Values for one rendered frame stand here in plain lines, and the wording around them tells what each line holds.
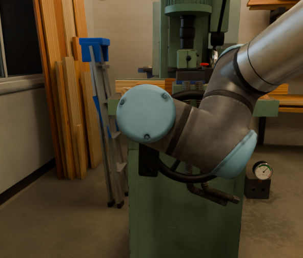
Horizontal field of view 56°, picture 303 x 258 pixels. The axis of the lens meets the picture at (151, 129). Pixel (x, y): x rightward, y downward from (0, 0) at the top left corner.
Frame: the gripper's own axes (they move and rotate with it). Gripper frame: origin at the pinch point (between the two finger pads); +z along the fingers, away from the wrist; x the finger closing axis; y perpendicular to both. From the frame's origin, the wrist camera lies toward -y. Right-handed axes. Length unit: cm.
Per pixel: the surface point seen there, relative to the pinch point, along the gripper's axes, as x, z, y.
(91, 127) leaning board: 65, 179, 20
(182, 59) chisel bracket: -9.4, 25.9, 31.9
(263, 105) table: -37.3, 20.3, 13.6
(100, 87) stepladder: 39, 101, 39
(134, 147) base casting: 7.9, 25.8, -1.8
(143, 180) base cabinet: 4.7, 30.0, -14.2
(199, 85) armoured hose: -13.6, 7.3, 17.0
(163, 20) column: -2, 42, 55
